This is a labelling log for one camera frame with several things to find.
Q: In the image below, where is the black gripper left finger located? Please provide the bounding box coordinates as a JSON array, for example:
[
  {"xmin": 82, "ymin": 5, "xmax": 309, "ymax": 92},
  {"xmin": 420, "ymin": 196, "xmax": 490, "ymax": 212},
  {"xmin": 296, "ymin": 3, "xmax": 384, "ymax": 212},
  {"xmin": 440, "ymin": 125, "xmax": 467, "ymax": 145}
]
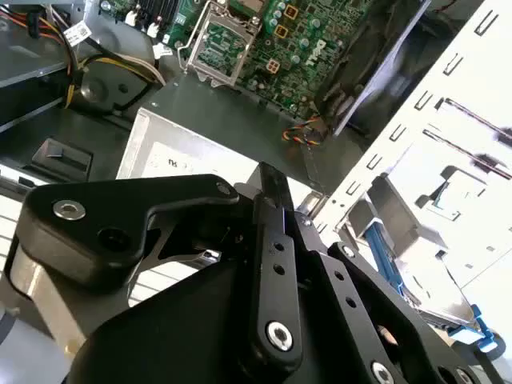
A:
[{"xmin": 14, "ymin": 162, "xmax": 305, "ymax": 374}]

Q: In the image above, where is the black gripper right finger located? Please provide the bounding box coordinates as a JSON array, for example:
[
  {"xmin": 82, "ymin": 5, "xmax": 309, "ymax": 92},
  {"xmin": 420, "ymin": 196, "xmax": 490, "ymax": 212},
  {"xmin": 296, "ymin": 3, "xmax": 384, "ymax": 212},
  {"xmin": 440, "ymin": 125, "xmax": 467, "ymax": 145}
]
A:
[{"xmin": 293, "ymin": 210, "xmax": 487, "ymax": 384}]

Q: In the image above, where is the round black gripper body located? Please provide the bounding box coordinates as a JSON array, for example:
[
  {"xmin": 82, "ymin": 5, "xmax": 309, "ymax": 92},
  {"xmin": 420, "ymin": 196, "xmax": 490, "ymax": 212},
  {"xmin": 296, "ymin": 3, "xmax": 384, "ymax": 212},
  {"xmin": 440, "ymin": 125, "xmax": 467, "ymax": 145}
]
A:
[{"xmin": 66, "ymin": 258, "xmax": 374, "ymax": 384}]

